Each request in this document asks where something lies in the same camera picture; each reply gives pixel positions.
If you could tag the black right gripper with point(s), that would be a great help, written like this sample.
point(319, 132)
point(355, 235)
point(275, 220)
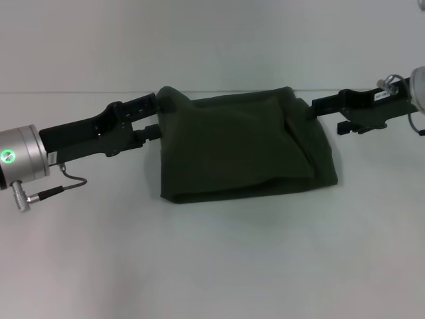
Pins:
point(375, 106)

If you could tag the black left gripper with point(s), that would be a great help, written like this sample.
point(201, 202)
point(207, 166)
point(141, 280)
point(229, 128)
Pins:
point(89, 136)

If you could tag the dark green shirt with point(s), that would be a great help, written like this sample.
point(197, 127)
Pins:
point(239, 149)

